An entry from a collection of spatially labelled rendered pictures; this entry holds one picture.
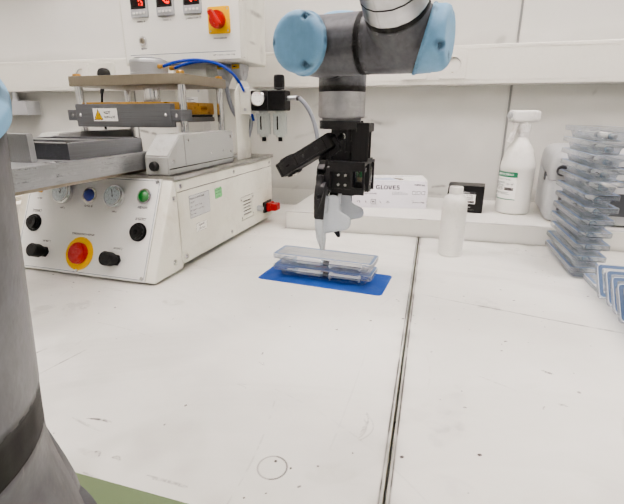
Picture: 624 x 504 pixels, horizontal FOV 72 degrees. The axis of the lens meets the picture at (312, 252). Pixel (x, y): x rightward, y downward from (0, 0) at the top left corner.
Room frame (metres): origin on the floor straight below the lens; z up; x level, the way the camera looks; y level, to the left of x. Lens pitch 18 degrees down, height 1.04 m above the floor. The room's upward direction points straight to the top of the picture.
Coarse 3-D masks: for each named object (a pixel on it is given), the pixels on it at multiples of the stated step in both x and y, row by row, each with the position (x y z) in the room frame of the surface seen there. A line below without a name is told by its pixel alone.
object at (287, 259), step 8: (280, 256) 0.74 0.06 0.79; (288, 256) 0.73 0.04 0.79; (296, 256) 0.73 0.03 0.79; (296, 264) 0.74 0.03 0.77; (304, 264) 0.73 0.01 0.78; (312, 264) 0.73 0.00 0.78; (320, 264) 0.72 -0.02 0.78; (328, 264) 0.71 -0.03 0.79; (336, 264) 0.70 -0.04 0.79; (344, 264) 0.70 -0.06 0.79; (352, 264) 0.69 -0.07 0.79; (360, 264) 0.69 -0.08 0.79; (360, 272) 0.70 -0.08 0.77
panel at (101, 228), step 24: (48, 192) 0.83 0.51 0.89; (96, 192) 0.80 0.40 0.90; (24, 216) 0.82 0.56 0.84; (48, 216) 0.81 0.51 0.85; (72, 216) 0.79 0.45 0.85; (96, 216) 0.78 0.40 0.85; (120, 216) 0.76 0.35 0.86; (144, 216) 0.75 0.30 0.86; (24, 240) 0.80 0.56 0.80; (48, 240) 0.79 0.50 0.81; (72, 240) 0.77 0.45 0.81; (96, 240) 0.76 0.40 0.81; (120, 240) 0.74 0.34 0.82; (144, 240) 0.73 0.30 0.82; (24, 264) 0.78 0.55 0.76; (48, 264) 0.76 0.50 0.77; (72, 264) 0.75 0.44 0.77; (96, 264) 0.74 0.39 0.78; (120, 264) 0.72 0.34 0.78; (144, 264) 0.71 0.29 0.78
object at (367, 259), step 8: (280, 248) 0.77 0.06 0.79; (288, 248) 0.77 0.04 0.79; (296, 248) 0.77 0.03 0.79; (304, 248) 0.77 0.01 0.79; (312, 248) 0.77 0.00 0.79; (304, 256) 0.73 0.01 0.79; (312, 256) 0.73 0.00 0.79; (320, 256) 0.73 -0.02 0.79; (328, 256) 0.73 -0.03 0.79; (336, 256) 0.73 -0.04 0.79; (344, 256) 0.73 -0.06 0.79; (352, 256) 0.73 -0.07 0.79; (360, 256) 0.73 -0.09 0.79; (368, 256) 0.73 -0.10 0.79; (376, 256) 0.73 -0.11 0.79; (368, 264) 0.68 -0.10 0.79
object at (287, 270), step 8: (288, 272) 0.74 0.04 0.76; (296, 272) 0.74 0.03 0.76; (304, 272) 0.72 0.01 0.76; (312, 272) 0.72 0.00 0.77; (320, 272) 0.71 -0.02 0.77; (328, 272) 0.71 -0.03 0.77; (376, 272) 0.72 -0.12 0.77; (328, 280) 0.72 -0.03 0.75; (336, 280) 0.71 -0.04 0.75; (344, 280) 0.71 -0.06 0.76; (352, 280) 0.70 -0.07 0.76; (360, 280) 0.69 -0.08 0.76; (368, 280) 0.68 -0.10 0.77
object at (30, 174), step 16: (16, 144) 0.62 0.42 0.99; (32, 144) 0.62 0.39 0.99; (16, 160) 0.62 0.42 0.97; (32, 160) 0.62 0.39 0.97; (48, 160) 0.65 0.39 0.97; (64, 160) 0.65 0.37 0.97; (80, 160) 0.65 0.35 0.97; (96, 160) 0.68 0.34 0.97; (112, 160) 0.72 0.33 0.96; (128, 160) 0.75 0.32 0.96; (144, 160) 0.79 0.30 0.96; (16, 176) 0.55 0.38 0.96; (32, 176) 0.57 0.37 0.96; (48, 176) 0.60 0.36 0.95; (64, 176) 0.62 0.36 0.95; (80, 176) 0.65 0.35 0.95; (96, 176) 0.68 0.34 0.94; (112, 176) 0.74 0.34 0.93; (16, 192) 0.57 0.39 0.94; (32, 192) 0.59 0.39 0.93
